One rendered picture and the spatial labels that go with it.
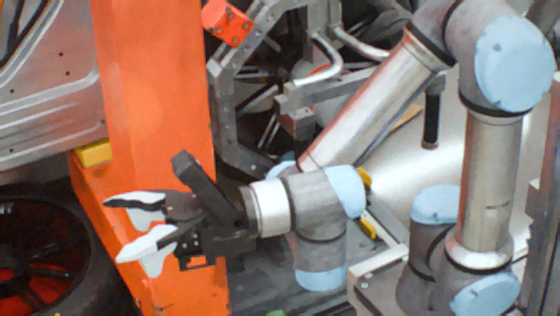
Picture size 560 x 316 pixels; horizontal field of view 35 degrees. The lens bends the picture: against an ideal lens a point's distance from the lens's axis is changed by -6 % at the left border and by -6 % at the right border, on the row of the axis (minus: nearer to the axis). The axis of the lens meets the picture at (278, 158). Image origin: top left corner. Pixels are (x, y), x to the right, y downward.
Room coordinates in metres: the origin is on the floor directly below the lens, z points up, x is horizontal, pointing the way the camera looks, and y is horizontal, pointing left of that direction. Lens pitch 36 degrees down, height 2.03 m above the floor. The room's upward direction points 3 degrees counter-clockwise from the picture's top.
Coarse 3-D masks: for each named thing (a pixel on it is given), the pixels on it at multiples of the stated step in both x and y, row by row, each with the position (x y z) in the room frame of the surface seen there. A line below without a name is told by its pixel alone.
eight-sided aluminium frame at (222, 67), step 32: (256, 0) 1.90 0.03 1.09; (288, 0) 1.87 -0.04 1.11; (320, 0) 1.90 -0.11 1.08; (384, 0) 1.98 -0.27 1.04; (256, 32) 1.85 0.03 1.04; (224, 64) 1.80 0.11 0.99; (224, 96) 1.80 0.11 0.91; (224, 128) 1.79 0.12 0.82; (224, 160) 1.79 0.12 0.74; (256, 160) 1.83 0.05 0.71
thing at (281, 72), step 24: (360, 0) 2.16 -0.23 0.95; (288, 24) 2.00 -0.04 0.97; (360, 24) 2.07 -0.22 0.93; (288, 48) 1.99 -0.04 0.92; (336, 48) 2.04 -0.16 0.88; (384, 48) 2.10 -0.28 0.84; (240, 72) 1.94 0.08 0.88; (264, 72) 1.96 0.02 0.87; (288, 72) 2.03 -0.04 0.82; (264, 96) 1.95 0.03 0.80; (240, 120) 2.11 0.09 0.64; (264, 120) 2.13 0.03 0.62; (264, 144) 1.96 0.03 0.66; (288, 144) 2.01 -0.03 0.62
